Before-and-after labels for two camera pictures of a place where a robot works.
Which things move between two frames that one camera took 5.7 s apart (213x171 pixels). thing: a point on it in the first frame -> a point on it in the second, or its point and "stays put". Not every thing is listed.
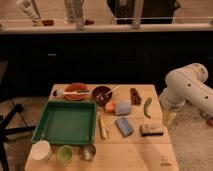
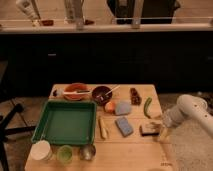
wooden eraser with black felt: x=151 y=130 stays put
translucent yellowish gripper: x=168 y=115 -> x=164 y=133
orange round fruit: x=109 y=106 stays put
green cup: x=65 y=154 stays put
